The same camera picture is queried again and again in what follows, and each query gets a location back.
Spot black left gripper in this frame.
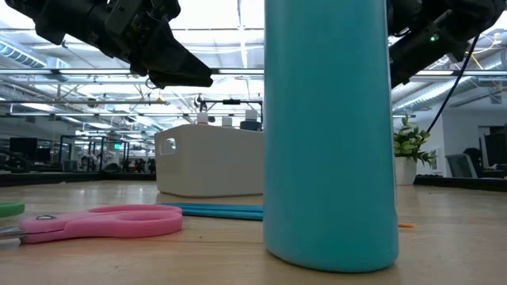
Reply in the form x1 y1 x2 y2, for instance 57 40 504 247
90 0 214 89

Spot green handled scissors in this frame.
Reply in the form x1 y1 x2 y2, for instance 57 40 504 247
0 201 26 219

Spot person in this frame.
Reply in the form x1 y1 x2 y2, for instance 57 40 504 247
463 146 506 178

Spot green plant in white pot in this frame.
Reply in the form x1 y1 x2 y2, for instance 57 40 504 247
393 113 437 186

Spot grey office chair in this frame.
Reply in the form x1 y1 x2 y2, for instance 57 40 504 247
445 153 478 179

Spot white plastic bin with handles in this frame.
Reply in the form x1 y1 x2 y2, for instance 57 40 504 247
154 123 265 199

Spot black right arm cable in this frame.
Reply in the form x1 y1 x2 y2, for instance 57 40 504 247
425 34 481 135

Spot dark blue paint bottle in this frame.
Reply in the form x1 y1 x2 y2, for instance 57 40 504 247
239 108 263 132

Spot black monitor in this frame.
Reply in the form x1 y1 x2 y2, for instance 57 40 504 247
478 125 507 179

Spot black background station frame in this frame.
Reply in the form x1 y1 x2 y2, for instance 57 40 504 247
199 98 265 127

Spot blue handled paintbrush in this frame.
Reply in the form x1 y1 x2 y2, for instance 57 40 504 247
184 209 415 230
173 205 265 218

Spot teal paint bottle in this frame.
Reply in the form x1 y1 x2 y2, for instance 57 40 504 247
263 0 400 274

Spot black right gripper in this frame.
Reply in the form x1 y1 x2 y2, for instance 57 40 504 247
390 47 414 88

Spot pink handled scissors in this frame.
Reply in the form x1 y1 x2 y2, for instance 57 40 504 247
0 203 185 245

